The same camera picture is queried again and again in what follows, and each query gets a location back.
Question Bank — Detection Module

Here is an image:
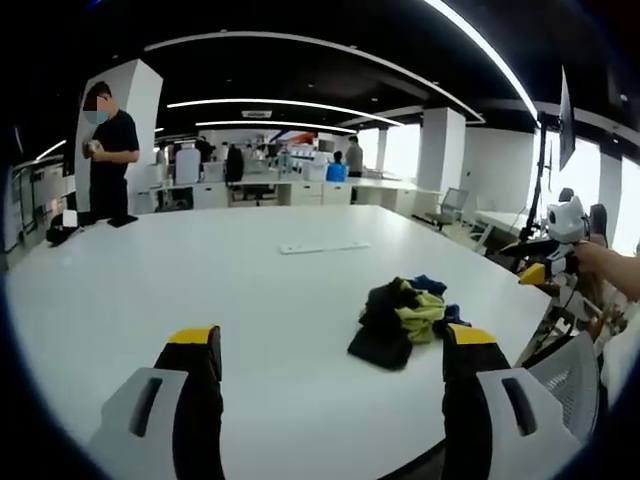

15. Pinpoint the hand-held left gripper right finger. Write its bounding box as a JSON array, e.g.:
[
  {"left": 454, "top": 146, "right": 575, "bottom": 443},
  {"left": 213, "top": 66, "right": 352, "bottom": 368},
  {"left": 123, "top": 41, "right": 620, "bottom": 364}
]
[{"left": 441, "top": 322, "right": 567, "bottom": 480}]

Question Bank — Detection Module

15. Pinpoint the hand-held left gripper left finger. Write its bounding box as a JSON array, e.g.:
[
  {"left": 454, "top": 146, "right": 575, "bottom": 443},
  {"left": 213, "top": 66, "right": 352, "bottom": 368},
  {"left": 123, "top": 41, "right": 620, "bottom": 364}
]
[{"left": 87, "top": 324, "right": 225, "bottom": 480}]

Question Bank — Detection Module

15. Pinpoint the pile of coloured clothes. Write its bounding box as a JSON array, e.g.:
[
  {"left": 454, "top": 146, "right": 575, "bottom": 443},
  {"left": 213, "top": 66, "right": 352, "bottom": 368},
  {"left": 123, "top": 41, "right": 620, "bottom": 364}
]
[{"left": 347, "top": 273, "right": 474, "bottom": 372}]

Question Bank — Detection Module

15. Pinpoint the person's right hand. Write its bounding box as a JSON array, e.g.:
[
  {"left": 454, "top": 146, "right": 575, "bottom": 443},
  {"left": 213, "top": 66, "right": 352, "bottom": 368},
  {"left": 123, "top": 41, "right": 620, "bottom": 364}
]
[{"left": 572, "top": 241, "right": 617, "bottom": 292}]

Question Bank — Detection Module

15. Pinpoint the white desk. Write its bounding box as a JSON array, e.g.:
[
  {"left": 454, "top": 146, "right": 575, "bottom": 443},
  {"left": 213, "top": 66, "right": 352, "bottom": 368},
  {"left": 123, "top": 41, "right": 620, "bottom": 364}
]
[{"left": 472, "top": 209, "right": 532, "bottom": 238}]

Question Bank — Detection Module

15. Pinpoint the black monitor stand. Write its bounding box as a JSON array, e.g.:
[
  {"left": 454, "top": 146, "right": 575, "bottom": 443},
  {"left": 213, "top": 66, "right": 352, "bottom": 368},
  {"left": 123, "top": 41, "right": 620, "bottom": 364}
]
[{"left": 517, "top": 112, "right": 557, "bottom": 243}]

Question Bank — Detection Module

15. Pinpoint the grey office chair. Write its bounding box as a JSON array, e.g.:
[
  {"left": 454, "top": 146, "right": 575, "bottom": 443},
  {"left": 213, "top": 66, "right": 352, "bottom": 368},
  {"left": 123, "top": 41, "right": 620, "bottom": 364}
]
[{"left": 424, "top": 186, "right": 470, "bottom": 230}]

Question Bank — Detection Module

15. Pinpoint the white mesh office chair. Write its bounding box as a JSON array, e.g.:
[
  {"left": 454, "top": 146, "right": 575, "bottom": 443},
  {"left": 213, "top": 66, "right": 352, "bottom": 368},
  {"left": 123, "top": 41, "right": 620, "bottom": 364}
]
[{"left": 524, "top": 331, "right": 602, "bottom": 443}]

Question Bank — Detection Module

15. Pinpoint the black monitor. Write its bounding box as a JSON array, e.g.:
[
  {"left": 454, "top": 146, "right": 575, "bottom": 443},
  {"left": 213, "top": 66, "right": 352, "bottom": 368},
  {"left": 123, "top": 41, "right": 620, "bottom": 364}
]
[{"left": 556, "top": 64, "right": 577, "bottom": 172}]

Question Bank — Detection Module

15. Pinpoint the person's white clothing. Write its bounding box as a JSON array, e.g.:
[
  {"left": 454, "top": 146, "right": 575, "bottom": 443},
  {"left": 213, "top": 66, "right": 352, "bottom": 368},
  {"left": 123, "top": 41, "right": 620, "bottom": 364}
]
[{"left": 598, "top": 327, "right": 640, "bottom": 416}]

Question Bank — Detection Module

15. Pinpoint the white flat table strip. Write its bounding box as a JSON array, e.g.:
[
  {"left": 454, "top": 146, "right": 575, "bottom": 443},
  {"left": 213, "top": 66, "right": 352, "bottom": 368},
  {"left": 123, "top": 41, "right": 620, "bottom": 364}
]
[{"left": 279, "top": 241, "right": 371, "bottom": 256}]

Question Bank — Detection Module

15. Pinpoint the black bag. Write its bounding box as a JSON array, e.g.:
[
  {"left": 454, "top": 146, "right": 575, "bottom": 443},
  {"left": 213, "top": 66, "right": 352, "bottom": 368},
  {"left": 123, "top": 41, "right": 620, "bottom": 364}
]
[{"left": 46, "top": 209, "right": 84, "bottom": 247}]

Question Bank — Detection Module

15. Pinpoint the row of white desks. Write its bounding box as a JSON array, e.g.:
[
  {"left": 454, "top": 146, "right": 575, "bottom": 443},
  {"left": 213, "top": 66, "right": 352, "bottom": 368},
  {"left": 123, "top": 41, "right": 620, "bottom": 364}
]
[{"left": 133, "top": 173, "right": 431, "bottom": 214}]

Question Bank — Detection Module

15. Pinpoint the white plastic container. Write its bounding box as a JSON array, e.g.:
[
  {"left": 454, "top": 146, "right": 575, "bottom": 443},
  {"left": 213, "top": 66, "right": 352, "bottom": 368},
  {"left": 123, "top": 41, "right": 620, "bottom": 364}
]
[{"left": 174, "top": 146, "right": 203, "bottom": 184}]

